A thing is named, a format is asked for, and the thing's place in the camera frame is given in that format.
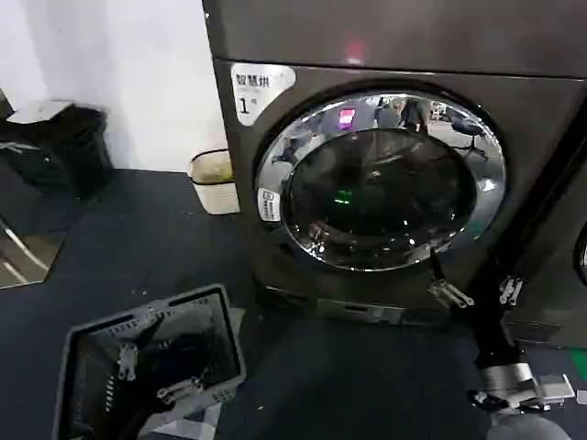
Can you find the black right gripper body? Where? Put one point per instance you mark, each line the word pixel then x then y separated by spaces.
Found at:
pixel 497 334

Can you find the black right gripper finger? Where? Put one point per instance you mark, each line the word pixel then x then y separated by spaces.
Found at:
pixel 451 293
pixel 511 289

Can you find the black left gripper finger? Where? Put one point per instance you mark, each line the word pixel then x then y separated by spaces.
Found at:
pixel 127 362
pixel 181 390

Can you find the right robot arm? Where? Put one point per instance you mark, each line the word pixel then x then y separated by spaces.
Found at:
pixel 513 376

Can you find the grey plastic laundry basket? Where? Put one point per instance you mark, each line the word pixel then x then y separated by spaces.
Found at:
pixel 229 334

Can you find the round glass dryer door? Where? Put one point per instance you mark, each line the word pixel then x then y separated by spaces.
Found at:
pixel 367 201

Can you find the small white label sticker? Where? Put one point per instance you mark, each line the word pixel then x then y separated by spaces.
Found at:
pixel 269 205

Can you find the black trash can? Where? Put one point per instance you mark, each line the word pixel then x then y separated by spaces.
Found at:
pixel 78 151

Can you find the grey front-loading dryer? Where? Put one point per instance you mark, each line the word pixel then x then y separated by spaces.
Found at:
pixel 413 41

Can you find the white rating sticker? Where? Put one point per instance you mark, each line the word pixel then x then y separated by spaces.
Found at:
pixel 257 87

